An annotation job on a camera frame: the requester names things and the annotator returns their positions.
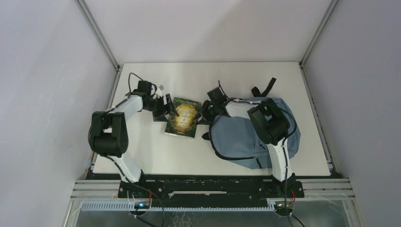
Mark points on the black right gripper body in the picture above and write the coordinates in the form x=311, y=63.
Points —
x=209, y=111

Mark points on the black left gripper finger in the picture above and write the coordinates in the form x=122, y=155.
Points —
x=159, y=118
x=171, y=110

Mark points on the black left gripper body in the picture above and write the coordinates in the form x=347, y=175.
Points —
x=156, y=105

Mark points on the dark green forest book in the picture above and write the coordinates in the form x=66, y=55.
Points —
x=185, y=124

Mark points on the blue student backpack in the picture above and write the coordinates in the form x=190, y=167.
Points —
x=250, y=131

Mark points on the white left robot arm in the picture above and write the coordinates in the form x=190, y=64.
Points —
x=108, y=133

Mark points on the left aluminium corner post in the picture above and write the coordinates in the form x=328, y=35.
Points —
x=94, y=27

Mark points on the aluminium corner post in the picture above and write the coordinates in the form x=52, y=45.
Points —
x=94, y=27
x=323, y=23

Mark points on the right aluminium corner post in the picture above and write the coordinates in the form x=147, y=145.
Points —
x=323, y=23

